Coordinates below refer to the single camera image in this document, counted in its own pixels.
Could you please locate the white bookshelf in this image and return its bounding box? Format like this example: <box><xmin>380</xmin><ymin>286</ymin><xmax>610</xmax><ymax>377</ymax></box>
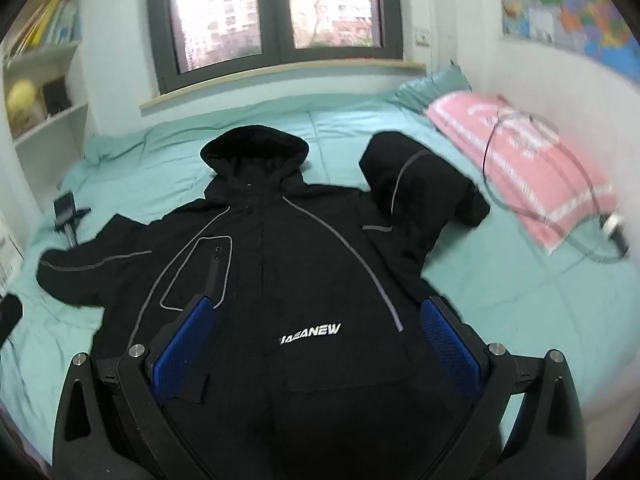
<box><xmin>0</xmin><ymin>0</ymin><xmax>96</xmax><ymax>201</ymax></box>

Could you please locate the teal bed quilt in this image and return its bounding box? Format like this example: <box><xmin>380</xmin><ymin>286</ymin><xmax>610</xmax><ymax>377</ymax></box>
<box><xmin>0</xmin><ymin>94</ymin><xmax>640</xmax><ymax>461</ymax></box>

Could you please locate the black box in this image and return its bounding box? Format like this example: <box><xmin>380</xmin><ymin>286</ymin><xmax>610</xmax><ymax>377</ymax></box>
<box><xmin>42</xmin><ymin>77</ymin><xmax>71</xmax><ymax>116</ymax></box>

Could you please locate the black case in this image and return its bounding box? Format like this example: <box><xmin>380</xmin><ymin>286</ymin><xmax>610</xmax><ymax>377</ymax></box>
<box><xmin>0</xmin><ymin>294</ymin><xmax>23</xmax><ymax>348</ymax></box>

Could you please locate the wooden window sill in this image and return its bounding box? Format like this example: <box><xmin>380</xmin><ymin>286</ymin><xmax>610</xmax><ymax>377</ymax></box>
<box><xmin>139</xmin><ymin>61</ymin><xmax>426</xmax><ymax>111</ymax></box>

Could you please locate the dark framed window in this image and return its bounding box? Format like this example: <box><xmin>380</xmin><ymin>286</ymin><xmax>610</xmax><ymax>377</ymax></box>
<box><xmin>147</xmin><ymin>0</ymin><xmax>405</xmax><ymax>95</ymax></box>

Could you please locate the white charger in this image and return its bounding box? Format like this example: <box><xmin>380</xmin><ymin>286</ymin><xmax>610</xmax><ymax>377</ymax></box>
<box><xmin>602</xmin><ymin>212</ymin><xmax>628</xmax><ymax>241</ymax></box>

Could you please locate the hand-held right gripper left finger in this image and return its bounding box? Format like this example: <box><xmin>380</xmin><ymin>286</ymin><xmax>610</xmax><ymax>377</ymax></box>
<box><xmin>52</xmin><ymin>294</ymin><xmax>218</xmax><ymax>480</ymax></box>

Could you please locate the black hooded jacket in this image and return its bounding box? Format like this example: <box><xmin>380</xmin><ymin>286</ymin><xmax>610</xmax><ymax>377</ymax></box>
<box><xmin>36</xmin><ymin>126</ymin><xmax>493</xmax><ymax>480</ymax></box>

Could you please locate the black cable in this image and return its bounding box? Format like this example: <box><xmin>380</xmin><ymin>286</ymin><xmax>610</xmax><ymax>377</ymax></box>
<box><xmin>482</xmin><ymin>107</ymin><xmax>631</xmax><ymax>263</ymax></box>

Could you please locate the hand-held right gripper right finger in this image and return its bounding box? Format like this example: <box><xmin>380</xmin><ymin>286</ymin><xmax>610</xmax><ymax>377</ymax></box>
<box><xmin>420</xmin><ymin>295</ymin><xmax>587</xmax><ymax>480</ymax></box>

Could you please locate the pink pillow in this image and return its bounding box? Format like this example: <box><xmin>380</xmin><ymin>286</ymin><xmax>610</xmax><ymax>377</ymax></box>
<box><xmin>424</xmin><ymin>91</ymin><xmax>618</xmax><ymax>256</ymax></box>

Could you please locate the black phone gimbal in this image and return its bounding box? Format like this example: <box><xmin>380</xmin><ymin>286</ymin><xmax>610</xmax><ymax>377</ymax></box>
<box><xmin>52</xmin><ymin>192</ymin><xmax>92</xmax><ymax>250</ymax></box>

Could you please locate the white carton box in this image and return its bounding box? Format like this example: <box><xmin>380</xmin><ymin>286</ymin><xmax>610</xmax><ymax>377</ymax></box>
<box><xmin>0</xmin><ymin>210</ymin><xmax>23</xmax><ymax>296</ymax></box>

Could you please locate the row of books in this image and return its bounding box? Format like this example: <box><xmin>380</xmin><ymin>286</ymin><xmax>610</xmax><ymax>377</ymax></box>
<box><xmin>4</xmin><ymin>0</ymin><xmax>83</xmax><ymax>58</ymax></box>

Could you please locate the colourful wall map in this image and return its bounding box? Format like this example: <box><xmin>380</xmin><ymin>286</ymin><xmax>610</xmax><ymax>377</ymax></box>
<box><xmin>497</xmin><ymin>0</ymin><xmax>640</xmax><ymax>81</ymax></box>

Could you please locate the yellow plush toy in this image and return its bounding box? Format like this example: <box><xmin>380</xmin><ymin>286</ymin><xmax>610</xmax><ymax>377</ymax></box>
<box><xmin>4</xmin><ymin>80</ymin><xmax>42</xmax><ymax>126</ymax></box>

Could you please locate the teal pillow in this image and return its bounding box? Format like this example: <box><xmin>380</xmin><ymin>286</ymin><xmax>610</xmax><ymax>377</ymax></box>
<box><xmin>392</xmin><ymin>66</ymin><xmax>473</xmax><ymax>111</ymax></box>

